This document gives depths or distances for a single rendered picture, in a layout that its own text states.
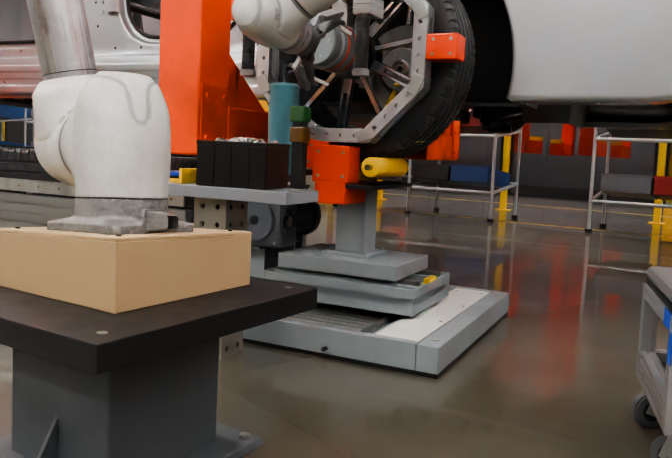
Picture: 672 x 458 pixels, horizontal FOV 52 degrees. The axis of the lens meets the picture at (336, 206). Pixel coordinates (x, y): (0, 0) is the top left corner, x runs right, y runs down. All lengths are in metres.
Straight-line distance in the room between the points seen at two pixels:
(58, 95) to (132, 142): 0.24
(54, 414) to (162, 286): 0.28
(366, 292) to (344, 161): 0.39
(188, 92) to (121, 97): 1.01
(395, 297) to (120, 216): 1.04
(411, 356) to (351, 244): 0.53
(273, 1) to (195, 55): 0.83
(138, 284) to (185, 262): 0.10
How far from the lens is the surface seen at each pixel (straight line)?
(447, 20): 2.04
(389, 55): 2.52
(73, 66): 1.40
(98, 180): 1.19
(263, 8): 1.38
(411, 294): 2.00
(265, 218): 2.22
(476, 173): 6.14
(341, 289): 2.09
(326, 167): 2.04
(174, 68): 2.25
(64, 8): 1.42
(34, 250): 1.23
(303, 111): 1.71
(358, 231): 2.18
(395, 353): 1.81
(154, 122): 1.21
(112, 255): 1.08
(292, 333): 1.93
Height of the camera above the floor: 0.56
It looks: 5 degrees down
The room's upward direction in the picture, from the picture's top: 3 degrees clockwise
